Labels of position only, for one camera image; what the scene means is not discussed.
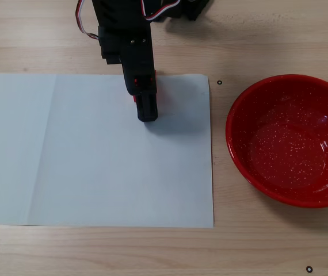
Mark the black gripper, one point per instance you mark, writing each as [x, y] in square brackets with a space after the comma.
[146, 107]

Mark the red cube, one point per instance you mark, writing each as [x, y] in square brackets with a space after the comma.
[135, 99]

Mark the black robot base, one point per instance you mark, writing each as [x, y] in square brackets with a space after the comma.
[190, 7]

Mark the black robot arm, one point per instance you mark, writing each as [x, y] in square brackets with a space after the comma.
[118, 14]

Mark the red speckled bowl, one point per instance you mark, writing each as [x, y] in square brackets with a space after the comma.
[285, 143]

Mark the white paper sheet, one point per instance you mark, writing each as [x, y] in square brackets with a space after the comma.
[80, 161]

